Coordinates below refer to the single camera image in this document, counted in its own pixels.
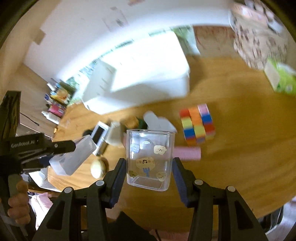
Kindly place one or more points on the white curved plastic piece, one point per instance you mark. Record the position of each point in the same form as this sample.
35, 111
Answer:
158, 123

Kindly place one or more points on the clear plastic box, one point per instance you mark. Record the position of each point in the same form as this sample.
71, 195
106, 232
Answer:
66, 164

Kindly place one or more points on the clear plastic sticker cup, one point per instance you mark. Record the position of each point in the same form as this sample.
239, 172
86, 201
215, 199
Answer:
149, 156

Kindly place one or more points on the beige plastic box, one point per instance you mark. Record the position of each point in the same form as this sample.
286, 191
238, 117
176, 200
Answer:
115, 134

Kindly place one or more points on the person's left hand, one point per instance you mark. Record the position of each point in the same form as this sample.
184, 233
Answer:
19, 205

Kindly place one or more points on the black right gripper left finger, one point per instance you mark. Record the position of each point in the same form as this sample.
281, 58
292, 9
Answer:
63, 220

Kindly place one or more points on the white spray bottle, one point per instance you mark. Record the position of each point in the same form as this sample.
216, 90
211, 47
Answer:
51, 117

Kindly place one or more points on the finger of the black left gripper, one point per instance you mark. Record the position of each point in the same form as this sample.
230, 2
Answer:
61, 147

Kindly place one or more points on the pink can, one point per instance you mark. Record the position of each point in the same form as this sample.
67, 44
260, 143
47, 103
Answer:
56, 110

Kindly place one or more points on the green bottle with gold cap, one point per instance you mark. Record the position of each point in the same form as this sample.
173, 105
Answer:
132, 122

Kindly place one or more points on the multicolour rubik's cube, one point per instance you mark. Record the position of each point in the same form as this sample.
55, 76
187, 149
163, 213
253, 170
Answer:
197, 124

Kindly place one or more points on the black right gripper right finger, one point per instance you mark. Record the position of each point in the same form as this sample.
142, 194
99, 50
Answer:
236, 220

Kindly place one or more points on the white screen gadget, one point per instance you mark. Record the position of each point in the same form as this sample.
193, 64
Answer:
98, 135

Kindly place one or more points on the white plastic storage bin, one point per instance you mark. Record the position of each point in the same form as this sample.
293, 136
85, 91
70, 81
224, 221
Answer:
151, 70

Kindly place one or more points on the patterned fabric bag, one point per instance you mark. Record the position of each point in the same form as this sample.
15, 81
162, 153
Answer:
259, 34

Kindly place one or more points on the green tissue pack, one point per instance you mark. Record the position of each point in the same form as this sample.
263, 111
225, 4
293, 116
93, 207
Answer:
280, 76

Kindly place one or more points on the orange juice carton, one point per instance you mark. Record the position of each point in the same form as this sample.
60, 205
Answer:
62, 93

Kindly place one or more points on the black small device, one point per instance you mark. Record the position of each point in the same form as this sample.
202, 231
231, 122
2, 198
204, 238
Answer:
87, 132

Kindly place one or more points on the pink ridged tube case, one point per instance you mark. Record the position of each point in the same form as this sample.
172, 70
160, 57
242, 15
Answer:
187, 153

